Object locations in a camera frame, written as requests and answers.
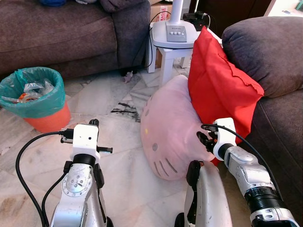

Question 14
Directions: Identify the cardboard box with red print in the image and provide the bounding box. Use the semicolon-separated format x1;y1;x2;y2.
150;0;174;22

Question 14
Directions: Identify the crumpled paper scrap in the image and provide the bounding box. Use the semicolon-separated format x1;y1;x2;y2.
123;70;134;83

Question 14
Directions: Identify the blue cloth item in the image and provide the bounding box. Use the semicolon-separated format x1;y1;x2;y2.
39;0;67;7

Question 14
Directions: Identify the black fan power cable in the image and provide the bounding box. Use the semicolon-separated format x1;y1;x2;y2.
132;10;172;72

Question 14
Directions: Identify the dark wooden cabinet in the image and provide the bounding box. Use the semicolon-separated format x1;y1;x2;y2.
195;0;271;35

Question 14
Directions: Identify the black device with cables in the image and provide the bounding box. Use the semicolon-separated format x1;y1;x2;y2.
182;11;210;32

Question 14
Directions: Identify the brown fabric sofa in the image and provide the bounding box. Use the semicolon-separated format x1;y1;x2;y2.
0;0;152;79
221;16;303;227

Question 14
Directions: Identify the long black left arm cable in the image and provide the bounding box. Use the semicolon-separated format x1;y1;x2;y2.
15;128;74;227

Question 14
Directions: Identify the dark purple cushion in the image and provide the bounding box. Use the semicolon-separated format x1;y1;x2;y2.
99;0;148;13

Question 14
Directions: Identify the clear plastic wrapper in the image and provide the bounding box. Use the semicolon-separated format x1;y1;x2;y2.
23;79;54;99

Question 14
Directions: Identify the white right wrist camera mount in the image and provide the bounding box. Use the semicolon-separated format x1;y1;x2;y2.
213;117;238;159

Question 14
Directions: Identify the green plastic bin liner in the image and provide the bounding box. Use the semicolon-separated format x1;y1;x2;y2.
0;67;66;119

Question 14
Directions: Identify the white furniture top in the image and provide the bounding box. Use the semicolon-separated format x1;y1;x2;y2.
264;0;303;18

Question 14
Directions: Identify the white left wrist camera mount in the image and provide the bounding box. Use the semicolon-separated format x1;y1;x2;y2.
71;123;100;162

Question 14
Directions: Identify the orange waste bin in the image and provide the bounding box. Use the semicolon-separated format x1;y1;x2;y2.
21;101;71;134

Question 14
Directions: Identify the white side table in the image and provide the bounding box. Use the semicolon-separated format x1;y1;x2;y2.
147;28;223;87

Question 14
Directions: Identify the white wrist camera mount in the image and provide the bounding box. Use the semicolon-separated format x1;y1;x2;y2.
213;117;238;159
71;123;100;162

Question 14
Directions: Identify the pink cat face pillow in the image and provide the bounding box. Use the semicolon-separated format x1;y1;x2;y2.
140;74;219;181

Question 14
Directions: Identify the silver robot right leg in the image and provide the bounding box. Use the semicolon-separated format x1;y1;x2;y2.
174;160;233;227

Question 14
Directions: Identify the red pillow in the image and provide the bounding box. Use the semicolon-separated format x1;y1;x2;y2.
187;26;265;166

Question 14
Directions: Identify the white pedestal fan base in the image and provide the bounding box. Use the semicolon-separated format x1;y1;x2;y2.
151;0;202;49

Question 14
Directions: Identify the short black left arm cable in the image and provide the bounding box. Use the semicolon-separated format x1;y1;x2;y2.
41;172;68;227

